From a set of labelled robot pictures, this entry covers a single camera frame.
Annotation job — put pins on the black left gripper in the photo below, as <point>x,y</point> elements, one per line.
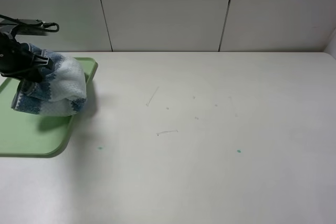
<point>19,63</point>

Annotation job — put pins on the blue white striped towel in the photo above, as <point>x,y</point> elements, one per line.
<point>62,91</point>

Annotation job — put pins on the green plastic tray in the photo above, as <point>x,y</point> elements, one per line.
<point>32,135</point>

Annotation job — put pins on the clear plastic tag pin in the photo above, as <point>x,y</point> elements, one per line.
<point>152,96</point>

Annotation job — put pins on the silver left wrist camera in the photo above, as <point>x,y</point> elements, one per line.
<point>16,29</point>

